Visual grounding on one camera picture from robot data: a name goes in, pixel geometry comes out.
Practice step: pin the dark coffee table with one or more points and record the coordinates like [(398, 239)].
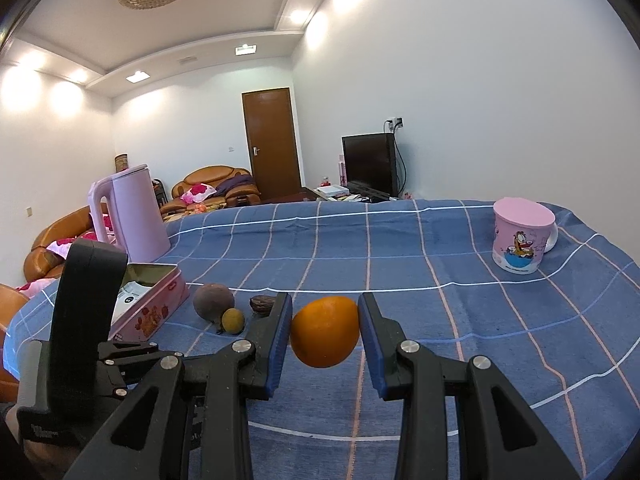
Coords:
[(200, 210)]

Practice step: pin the flat white box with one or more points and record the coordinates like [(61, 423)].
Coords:
[(332, 190)]

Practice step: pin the long brown leather sofa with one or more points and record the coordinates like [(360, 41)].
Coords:
[(45, 260)]

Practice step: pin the printed paper leaflet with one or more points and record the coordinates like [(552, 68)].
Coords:
[(131, 300)]

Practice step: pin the pink bottle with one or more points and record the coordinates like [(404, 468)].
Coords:
[(342, 172)]

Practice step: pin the pink metal tin box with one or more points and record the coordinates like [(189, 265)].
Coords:
[(150, 315)]

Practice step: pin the tall brown vase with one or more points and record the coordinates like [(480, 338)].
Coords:
[(121, 162)]

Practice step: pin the pink cartoon mug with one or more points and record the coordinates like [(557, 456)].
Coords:
[(517, 250)]

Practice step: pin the purple blanket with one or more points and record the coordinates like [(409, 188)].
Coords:
[(235, 182)]

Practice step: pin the white wall socket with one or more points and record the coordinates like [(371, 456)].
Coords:
[(396, 122)]

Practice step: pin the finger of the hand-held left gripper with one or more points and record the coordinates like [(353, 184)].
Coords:
[(130, 350), (122, 377)]

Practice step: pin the small yellow-green fruit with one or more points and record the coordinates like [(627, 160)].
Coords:
[(233, 321)]

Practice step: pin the orange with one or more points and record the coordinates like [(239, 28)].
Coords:
[(325, 332)]

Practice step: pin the brown wooden door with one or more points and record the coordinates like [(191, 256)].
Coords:
[(270, 140)]

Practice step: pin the black television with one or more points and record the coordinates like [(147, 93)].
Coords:
[(367, 160)]

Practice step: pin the orange leather armchair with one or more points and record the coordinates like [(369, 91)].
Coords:
[(10, 300)]

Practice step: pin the dark brown dried fruit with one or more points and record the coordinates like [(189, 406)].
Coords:
[(261, 306)]

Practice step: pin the square ceiling panel light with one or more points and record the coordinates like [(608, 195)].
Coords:
[(138, 76), (246, 49)]

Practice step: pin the pink electric kettle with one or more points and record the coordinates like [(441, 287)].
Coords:
[(140, 210)]

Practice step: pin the purple passion fruit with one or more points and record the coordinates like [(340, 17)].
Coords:
[(214, 301)]

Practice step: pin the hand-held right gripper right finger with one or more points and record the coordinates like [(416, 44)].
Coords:
[(370, 345)]

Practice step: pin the low television stand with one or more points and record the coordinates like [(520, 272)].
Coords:
[(350, 197)]

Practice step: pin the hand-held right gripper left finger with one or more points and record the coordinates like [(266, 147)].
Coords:
[(280, 345)]

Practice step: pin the blue checked tablecloth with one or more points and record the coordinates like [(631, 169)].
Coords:
[(400, 260)]

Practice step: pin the small brown leather sofa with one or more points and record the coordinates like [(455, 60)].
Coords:
[(210, 175)]

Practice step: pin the pink floral pillow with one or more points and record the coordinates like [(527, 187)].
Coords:
[(35, 286), (62, 246), (197, 193)]

